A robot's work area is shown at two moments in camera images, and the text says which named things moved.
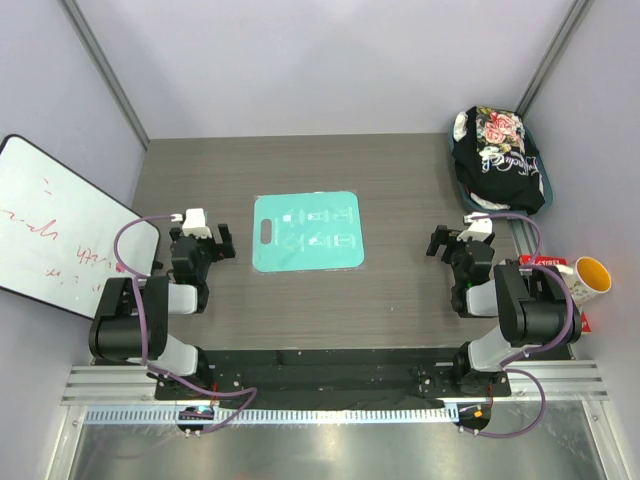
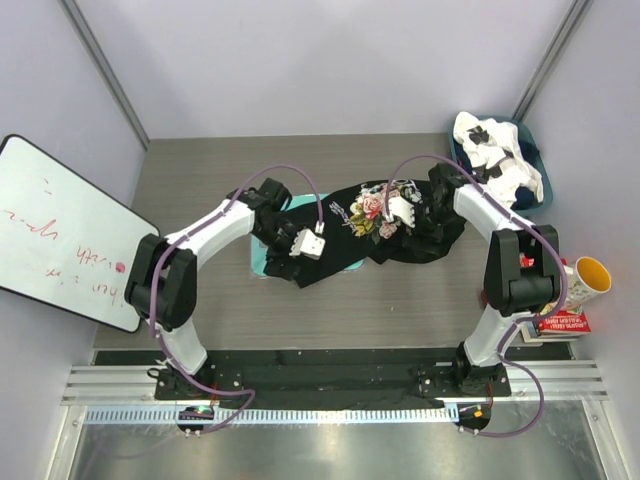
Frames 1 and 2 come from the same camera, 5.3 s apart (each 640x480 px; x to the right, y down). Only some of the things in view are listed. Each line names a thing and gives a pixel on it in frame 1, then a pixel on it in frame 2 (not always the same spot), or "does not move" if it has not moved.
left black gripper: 227,248 → 283,254
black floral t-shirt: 497,162 → 390,221
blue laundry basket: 548,190 does not move
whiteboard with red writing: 57,231 does not move
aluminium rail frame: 124,394 does not move
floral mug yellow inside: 586,280 does not move
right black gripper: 442,236 → 436,235
